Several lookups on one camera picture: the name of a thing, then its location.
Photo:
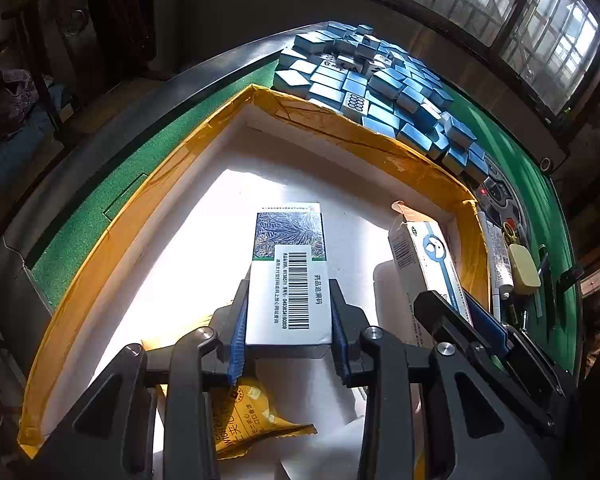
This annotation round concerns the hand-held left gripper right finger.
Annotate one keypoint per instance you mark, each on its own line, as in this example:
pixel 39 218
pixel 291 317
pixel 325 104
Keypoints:
pixel 339 345

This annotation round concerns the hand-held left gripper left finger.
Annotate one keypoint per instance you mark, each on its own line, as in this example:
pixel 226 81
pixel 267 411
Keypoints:
pixel 237 345

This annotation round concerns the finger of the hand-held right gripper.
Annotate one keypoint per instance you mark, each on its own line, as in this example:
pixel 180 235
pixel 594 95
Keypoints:
pixel 485 320
pixel 445 315

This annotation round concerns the long white medicine box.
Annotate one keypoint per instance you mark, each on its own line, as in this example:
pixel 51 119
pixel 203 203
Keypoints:
pixel 430 255

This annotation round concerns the yellow snack packet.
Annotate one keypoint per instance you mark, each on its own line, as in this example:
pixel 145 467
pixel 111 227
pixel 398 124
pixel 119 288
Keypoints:
pixel 252 420

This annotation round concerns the white barcode medicine box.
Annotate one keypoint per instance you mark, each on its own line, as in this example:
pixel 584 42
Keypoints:
pixel 287 280

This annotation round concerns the yellow-taped white foam box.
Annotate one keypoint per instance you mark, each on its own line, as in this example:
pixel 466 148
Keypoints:
pixel 180 210

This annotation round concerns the white marker pen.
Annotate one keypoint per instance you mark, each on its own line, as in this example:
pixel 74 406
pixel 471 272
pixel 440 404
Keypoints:
pixel 495 307

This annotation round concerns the white ointment tube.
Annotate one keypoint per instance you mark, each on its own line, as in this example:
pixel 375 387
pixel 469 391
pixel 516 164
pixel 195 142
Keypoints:
pixel 500 260

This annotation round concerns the pale yellow case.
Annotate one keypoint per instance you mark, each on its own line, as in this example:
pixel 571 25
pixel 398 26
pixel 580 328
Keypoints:
pixel 524 267

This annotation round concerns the silver and black pen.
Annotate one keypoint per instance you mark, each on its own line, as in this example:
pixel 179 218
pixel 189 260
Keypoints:
pixel 542 280

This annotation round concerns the small yellow scissors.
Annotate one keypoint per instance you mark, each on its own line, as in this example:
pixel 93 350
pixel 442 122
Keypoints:
pixel 511 231

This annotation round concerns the small black device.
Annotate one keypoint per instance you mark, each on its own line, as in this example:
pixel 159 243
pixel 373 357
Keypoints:
pixel 572 275

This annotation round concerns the mahjong table control panel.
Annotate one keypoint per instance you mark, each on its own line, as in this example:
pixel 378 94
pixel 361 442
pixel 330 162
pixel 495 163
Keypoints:
pixel 497 192

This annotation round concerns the black tape roll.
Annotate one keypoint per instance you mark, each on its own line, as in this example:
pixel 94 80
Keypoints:
pixel 546 163

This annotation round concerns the pile of blue mahjong tiles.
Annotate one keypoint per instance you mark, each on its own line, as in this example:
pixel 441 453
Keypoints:
pixel 380 90

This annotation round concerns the barred window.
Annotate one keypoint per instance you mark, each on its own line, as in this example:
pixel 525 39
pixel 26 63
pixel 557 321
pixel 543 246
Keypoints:
pixel 480 5

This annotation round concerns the pile of clothes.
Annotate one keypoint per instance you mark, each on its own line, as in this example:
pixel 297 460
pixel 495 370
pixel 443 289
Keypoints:
pixel 10 120

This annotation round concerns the wooden chair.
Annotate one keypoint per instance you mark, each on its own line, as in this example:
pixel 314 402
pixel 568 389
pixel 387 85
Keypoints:
pixel 75 25

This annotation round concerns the dark red cloth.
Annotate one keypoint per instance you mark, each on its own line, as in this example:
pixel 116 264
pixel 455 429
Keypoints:
pixel 117 5

